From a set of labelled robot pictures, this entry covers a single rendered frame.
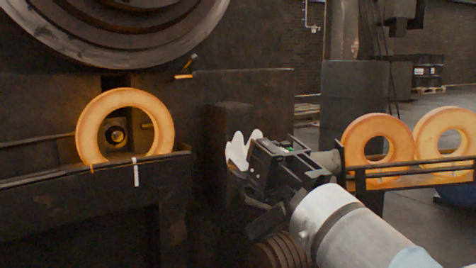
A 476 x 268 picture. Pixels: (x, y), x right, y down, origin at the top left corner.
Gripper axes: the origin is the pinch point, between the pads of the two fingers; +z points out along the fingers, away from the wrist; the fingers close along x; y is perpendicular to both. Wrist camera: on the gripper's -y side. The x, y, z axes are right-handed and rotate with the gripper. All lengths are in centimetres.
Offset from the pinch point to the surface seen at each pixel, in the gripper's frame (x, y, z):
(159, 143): 6.8, -6.1, 15.6
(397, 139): -37.5, 1.0, -6.1
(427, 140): -42.6, 2.0, -9.5
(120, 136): 12.1, -8.2, 24.1
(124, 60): 13.7, 10.0, 18.3
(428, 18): -1100, -32, 642
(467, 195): -188, -69, 26
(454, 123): -46.9, 6.3, -11.4
